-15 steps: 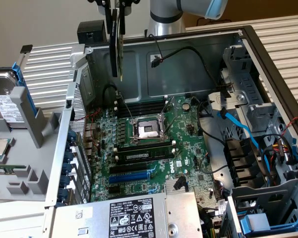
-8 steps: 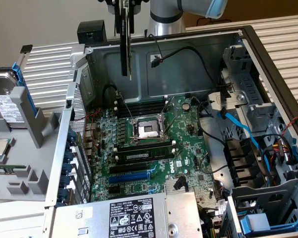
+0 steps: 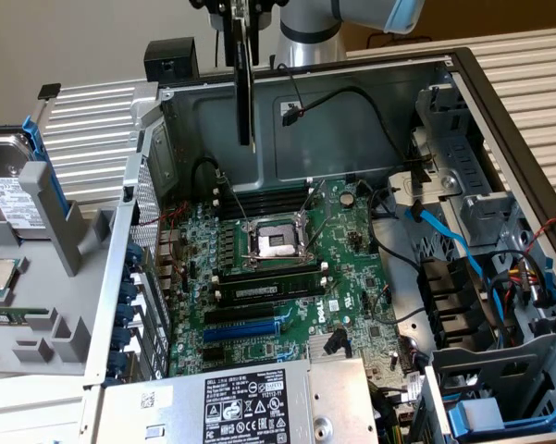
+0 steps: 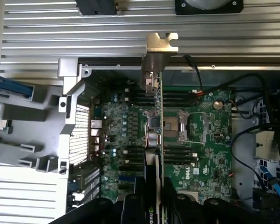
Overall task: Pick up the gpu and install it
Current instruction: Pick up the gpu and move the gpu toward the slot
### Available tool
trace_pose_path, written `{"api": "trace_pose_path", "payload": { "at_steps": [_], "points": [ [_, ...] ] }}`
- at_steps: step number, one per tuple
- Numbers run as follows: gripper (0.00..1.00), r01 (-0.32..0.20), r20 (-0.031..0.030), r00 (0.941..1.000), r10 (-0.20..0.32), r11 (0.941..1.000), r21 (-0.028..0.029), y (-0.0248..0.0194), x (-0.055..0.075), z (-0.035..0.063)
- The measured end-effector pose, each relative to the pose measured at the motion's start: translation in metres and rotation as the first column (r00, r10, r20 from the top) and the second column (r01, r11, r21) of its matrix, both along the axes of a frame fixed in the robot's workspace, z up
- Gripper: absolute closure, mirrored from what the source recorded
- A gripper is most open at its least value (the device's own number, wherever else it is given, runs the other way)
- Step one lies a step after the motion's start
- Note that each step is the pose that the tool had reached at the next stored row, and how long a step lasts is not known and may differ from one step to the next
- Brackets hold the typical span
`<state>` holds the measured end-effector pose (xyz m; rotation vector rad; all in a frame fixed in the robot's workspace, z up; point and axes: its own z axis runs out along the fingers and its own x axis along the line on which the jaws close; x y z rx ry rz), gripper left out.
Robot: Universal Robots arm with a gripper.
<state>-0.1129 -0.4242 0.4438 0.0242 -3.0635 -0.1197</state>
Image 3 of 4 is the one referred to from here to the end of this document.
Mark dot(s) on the green motherboard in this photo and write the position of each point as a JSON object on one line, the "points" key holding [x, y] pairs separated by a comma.
{"points": [[351, 277]]}

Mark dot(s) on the black box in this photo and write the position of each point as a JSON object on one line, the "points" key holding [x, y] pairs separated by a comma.
{"points": [[171, 60]]}

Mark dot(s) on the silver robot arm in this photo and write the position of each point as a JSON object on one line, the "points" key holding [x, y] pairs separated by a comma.
{"points": [[305, 46]]}

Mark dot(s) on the green graphics card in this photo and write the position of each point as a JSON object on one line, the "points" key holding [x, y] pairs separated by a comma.
{"points": [[245, 102]]}

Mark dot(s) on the grey parts rack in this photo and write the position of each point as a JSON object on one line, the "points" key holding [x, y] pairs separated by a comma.
{"points": [[74, 296]]}

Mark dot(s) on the black RAM slot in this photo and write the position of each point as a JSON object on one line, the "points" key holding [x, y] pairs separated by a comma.
{"points": [[263, 209], [263, 193], [268, 273]]}

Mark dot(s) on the small black bracket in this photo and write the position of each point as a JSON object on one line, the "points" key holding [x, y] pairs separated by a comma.
{"points": [[49, 91]]}

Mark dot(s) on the thin metal locking lever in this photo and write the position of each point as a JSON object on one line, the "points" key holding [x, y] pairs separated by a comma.
{"points": [[317, 234], [233, 200]]}

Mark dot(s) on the silver hard disk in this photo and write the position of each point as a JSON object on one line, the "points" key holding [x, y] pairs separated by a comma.
{"points": [[14, 203]]}

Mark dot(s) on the grey power supply unit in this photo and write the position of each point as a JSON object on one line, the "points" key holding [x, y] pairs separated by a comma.
{"points": [[176, 416]]}

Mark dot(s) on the CPU socket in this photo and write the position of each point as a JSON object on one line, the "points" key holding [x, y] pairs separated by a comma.
{"points": [[277, 242]]}

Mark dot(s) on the open PC case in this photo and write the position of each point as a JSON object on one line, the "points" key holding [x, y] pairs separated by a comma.
{"points": [[342, 139]]}

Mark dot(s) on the silver metal disk bay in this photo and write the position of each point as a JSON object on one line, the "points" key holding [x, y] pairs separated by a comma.
{"points": [[467, 157]]}

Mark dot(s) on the blue expansion slot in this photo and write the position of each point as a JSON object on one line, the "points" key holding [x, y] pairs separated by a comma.
{"points": [[240, 332]]}

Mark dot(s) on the short black expansion slot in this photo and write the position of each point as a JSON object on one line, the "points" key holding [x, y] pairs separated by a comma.
{"points": [[213, 355]]}

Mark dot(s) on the blue disk caddy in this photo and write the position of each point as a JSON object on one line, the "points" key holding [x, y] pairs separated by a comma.
{"points": [[527, 423]]}

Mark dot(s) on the round coin battery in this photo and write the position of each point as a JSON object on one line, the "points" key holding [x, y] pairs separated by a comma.
{"points": [[347, 199]]}

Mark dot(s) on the blue card retainer clip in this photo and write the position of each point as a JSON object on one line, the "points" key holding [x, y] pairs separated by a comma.
{"points": [[125, 313], [121, 337], [129, 291], [116, 362], [135, 254]]}

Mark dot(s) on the silver chipset heatsink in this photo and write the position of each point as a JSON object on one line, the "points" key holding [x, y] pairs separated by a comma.
{"points": [[317, 344]]}

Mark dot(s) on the grey metal disk bay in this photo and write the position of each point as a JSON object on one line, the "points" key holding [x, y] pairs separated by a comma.
{"points": [[490, 370]]}

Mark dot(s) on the green RAM stick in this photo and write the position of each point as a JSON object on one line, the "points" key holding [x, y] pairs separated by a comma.
{"points": [[0, 319]]}

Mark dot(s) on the blue hard disk carrier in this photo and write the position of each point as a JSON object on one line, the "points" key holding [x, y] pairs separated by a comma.
{"points": [[36, 139]]}

